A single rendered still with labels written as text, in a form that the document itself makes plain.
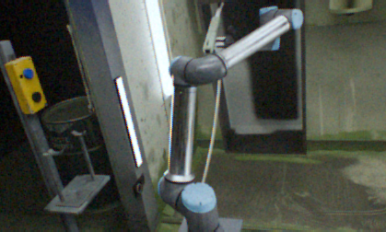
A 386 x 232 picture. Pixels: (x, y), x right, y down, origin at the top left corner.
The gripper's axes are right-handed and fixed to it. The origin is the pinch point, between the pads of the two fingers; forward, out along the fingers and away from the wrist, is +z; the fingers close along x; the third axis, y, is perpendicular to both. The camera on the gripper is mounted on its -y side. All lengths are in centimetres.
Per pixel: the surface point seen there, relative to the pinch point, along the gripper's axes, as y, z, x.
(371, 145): 163, -110, 54
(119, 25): -3, 61, 20
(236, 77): 67, -2, 45
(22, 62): -29, 79, -46
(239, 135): 110, -2, 22
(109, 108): 30, 68, -21
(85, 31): -14, 72, -1
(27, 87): -19, 79, -53
